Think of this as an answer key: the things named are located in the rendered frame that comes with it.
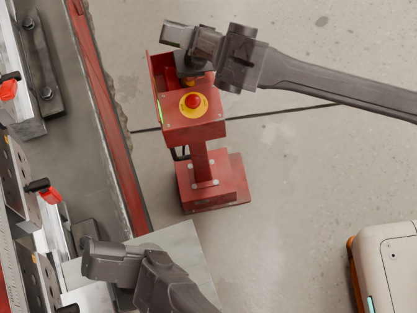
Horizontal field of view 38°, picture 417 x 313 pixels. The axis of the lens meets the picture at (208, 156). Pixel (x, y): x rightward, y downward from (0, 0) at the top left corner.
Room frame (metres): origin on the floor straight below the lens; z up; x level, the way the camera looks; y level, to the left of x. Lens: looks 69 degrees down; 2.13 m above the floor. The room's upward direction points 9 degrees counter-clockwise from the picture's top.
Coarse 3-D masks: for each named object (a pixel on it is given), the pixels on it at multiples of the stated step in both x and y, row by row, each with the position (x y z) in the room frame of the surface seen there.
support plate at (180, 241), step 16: (176, 224) 0.30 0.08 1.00; (192, 224) 0.30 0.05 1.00; (128, 240) 0.28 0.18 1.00; (144, 240) 0.28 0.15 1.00; (160, 240) 0.27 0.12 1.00; (176, 240) 0.27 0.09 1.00; (192, 240) 0.26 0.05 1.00; (176, 256) 0.24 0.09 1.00; (192, 256) 0.23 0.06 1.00; (64, 272) 0.24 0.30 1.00; (80, 272) 0.24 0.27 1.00; (192, 272) 0.21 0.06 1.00; (208, 272) 0.20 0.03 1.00; (208, 288) 0.17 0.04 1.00
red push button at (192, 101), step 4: (188, 96) 0.66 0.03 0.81; (192, 96) 0.66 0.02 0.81; (196, 96) 0.66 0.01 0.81; (188, 100) 0.65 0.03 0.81; (192, 100) 0.65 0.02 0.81; (196, 100) 0.65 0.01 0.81; (200, 100) 0.65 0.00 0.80; (188, 104) 0.64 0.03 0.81; (192, 104) 0.64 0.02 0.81; (196, 104) 0.64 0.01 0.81; (192, 108) 0.63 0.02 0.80
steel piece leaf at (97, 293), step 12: (84, 288) 0.21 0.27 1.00; (96, 288) 0.20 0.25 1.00; (108, 288) 0.20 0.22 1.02; (72, 300) 0.19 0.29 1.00; (84, 300) 0.18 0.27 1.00; (96, 300) 0.18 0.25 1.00; (108, 300) 0.18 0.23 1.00; (84, 312) 0.16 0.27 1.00; (96, 312) 0.16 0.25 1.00; (108, 312) 0.16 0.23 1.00
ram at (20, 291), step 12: (0, 192) 0.29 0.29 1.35; (0, 204) 0.27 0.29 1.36; (12, 252) 0.20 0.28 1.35; (0, 264) 0.18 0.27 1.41; (12, 264) 0.19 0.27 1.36; (0, 276) 0.16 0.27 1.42; (0, 288) 0.14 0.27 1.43; (0, 300) 0.13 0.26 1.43; (24, 300) 0.14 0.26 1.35; (0, 312) 0.11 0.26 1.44; (12, 312) 0.12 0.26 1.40; (24, 312) 0.12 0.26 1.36
